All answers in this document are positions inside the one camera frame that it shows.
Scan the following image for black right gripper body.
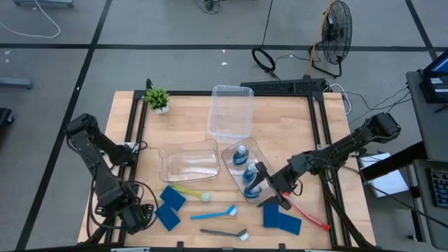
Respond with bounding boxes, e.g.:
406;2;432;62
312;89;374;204
267;153;316;201

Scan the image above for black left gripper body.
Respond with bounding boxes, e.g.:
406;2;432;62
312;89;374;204
120;204;155;235

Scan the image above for blue dish soap bottle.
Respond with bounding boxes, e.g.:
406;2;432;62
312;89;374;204
244;183;263;200
242;162;262;185
232;144;250;167

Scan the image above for blue sponge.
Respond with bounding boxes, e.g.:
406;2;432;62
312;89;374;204
154;202;181;232
279;211;302;236
262;202;280;229
160;185;188;212

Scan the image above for red dish brush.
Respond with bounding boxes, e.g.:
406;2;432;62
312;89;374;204
281;190;331;232

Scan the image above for blue dish brush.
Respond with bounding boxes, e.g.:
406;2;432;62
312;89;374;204
190;204;238;221

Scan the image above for yellow dish brush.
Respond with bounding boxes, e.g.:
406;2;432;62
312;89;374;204
169;183;212;203

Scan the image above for clear rectangular plastic bin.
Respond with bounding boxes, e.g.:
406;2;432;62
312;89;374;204
206;85;255;144

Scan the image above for grey dish brush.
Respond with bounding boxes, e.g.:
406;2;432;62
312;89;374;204
199;228;250;242

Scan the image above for black keyboard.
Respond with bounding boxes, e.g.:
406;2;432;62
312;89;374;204
239;78;328;95

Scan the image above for white paper sheet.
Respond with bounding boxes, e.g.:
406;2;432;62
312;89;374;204
358;152;410;199

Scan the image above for black desk bar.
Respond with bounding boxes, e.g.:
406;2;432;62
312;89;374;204
360;141;426;181

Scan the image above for small potted green plant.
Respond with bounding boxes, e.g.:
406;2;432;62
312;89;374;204
144;86;171;116

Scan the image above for grey desk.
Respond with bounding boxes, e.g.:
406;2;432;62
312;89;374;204
405;69;448;249

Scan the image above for black keypad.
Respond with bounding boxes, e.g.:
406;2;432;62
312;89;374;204
425;167;448;209

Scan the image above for black floor fan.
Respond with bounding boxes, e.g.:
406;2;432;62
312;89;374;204
307;0;354;78

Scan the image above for black floor object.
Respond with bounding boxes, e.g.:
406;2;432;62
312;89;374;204
0;107;15;136

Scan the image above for black laptop computer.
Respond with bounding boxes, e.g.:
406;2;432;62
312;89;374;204
418;50;448;104

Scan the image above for grey metal floor bar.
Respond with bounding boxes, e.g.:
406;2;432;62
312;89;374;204
0;76;34;90

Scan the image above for grey furniture base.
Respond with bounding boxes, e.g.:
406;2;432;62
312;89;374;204
13;0;75;8

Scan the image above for clear handled plastic bin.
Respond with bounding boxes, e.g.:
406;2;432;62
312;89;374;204
220;136;278;205
158;138;221;183

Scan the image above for white cable loop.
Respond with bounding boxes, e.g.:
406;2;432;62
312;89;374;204
328;83;353;116

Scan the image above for black aluminium frame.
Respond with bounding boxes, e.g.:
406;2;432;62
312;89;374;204
83;78;377;252

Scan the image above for black coiled cable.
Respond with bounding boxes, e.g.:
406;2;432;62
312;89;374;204
251;0;281;81

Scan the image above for thin black desk cables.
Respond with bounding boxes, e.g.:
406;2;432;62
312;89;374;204
344;87;412;123

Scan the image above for yellow hanging cable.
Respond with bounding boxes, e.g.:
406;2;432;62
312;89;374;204
303;0;333;78

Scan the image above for black cable bundle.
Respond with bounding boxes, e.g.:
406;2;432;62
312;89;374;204
194;0;225;15

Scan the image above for white floor cable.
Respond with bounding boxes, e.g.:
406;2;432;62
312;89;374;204
0;0;62;39

